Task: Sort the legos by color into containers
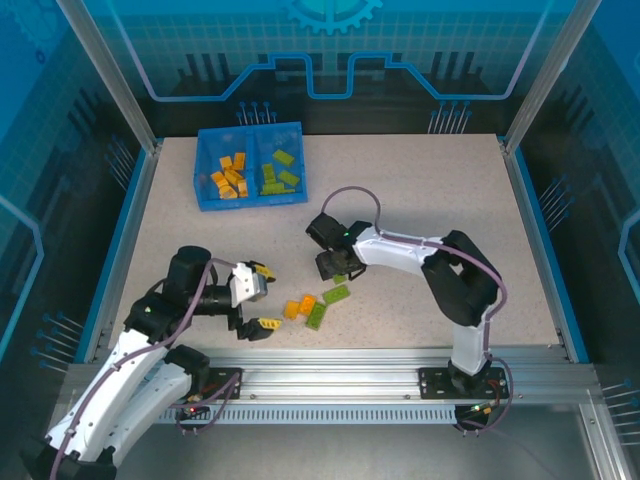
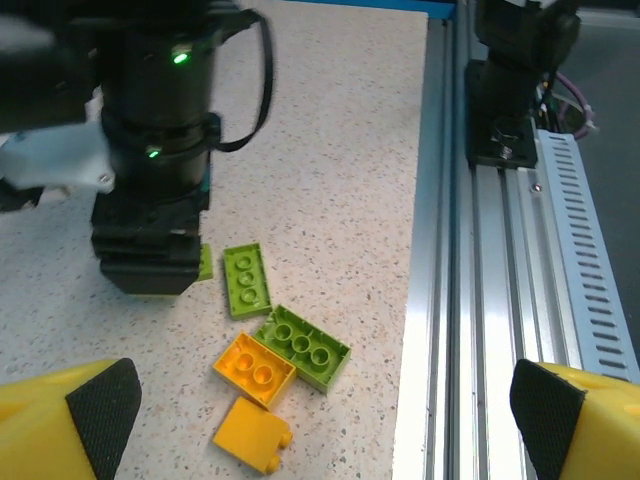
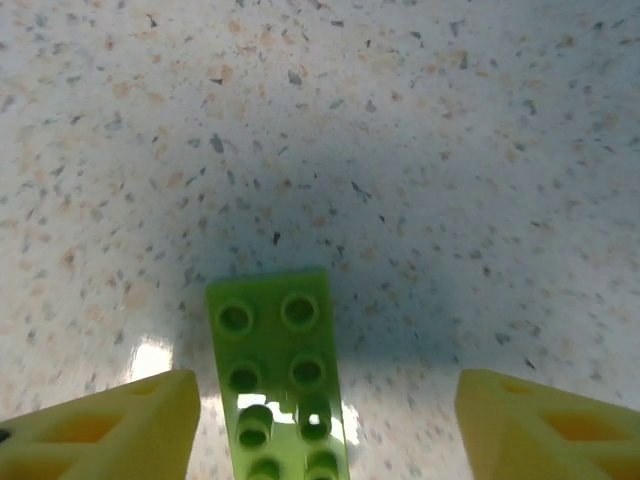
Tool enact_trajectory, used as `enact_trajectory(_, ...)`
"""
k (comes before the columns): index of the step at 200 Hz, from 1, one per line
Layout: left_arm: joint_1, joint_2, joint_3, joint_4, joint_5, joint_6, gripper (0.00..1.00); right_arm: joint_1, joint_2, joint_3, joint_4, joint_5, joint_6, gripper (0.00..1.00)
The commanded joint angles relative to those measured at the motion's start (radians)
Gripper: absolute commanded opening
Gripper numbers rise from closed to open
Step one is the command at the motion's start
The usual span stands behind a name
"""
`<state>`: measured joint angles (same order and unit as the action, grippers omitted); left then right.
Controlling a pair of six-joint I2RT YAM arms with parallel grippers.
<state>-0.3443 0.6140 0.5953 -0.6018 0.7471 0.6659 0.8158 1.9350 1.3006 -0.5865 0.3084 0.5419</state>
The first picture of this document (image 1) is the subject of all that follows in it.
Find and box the aluminium table side rail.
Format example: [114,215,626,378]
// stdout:
[499,142,576,364]
[84,142,164,364]

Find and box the aluminium frame post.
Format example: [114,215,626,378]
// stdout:
[502,0,605,156]
[55,0,164,154]

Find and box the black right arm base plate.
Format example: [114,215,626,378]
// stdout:
[417,366,510,400]

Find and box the aluminium mounting rail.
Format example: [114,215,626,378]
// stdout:
[64,348,601,401]

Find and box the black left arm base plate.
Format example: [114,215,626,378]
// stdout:
[192,366,245,400]

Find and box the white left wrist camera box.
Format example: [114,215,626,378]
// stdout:
[228,261,270,306]

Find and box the slotted grey cable duct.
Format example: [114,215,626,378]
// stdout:
[152,405,459,426]

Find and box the blue two-compartment plastic bin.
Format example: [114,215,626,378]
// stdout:
[192,122,311,212]

